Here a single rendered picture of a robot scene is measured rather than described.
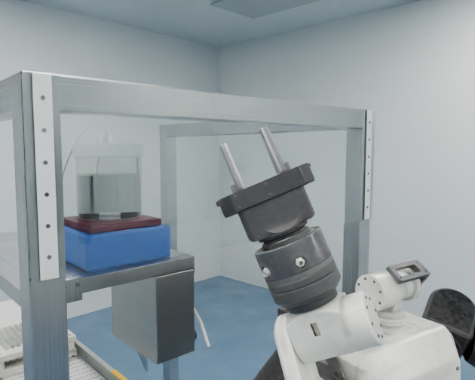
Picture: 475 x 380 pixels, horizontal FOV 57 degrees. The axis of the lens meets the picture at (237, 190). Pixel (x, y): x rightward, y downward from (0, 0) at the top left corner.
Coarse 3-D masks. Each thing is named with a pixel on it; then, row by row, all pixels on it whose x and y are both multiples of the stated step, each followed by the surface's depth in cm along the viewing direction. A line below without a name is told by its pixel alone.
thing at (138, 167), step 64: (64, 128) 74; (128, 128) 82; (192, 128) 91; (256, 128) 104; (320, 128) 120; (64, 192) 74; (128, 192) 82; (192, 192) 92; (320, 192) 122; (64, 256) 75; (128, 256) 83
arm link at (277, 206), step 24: (240, 192) 52; (264, 192) 52; (288, 192) 52; (240, 216) 53; (264, 216) 52; (288, 216) 52; (312, 216) 52; (264, 240) 53; (288, 240) 51; (312, 240) 51; (264, 264) 52; (288, 264) 50; (312, 264) 50
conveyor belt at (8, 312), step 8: (0, 304) 196; (8, 304) 196; (16, 304) 196; (0, 312) 186; (8, 312) 186; (16, 312) 186; (0, 320) 177; (8, 320) 177; (16, 320) 177; (72, 360) 143; (80, 360) 143; (72, 368) 138; (80, 368) 138; (88, 368) 138; (16, 376) 133; (72, 376) 133; (80, 376) 133; (88, 376) 133; (96, 376) 133
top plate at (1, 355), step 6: (12, 324) 155; (18, 324) 155; (72, 336) 146; (0, 348) 136; (12, 348) 136; (18, 348) 136; (0, 354) 132; (6, 354) 132; (12, 354) 133; (18, 354) 134; (0, 360) 131; (6, 360) 132
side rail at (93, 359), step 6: (78, 342) 149; (78, 348) 147; (84, 348) 144; (84, 354) 143; (90, 354) 140; (96, 354) 140; (90, 360) 140; (96, 360) 136; (102, 360) 136; (96, 366) 137; (102, 366) 133; (108, 366) 132; (102, 372) 134; (108, 372) 130; (108, 378) 131; (114, 378) 127
